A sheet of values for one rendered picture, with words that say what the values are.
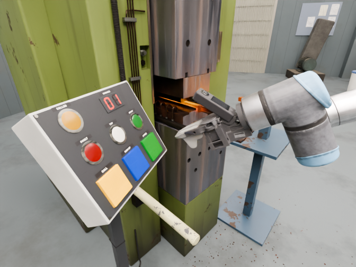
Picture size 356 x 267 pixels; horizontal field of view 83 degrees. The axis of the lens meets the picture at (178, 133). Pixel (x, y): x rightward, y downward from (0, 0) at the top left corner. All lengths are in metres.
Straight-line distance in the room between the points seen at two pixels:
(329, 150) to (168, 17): 0.70
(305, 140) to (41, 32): 1.16
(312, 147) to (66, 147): 0.53
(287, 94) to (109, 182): 0.44
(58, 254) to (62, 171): 1.33
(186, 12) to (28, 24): 0.71
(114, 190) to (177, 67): 0.58
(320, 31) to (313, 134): 7.94
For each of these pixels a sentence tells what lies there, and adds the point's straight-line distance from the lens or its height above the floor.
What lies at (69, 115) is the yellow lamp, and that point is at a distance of 0.51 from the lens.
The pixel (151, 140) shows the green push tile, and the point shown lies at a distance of 0.66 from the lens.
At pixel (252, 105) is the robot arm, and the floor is 1.19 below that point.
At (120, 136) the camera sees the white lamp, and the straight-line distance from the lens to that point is 0.57.
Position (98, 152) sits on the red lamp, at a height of 1.08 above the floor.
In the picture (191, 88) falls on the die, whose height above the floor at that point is 1.11.
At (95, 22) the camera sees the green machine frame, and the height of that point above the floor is 1.37.
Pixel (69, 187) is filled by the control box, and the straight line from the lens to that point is 0.51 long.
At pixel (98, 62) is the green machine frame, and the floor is 1.24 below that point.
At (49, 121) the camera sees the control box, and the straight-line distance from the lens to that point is 0.48.
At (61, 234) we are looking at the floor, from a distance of 1.89.
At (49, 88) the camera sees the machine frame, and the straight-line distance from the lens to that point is 1.25.
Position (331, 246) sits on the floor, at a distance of 1.95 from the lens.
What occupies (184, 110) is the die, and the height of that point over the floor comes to 0.99.
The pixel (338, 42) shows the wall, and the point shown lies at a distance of 9.20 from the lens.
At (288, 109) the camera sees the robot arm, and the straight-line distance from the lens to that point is 0.49.
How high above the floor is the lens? 1.33
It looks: 26 degrees down
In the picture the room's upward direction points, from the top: straight up
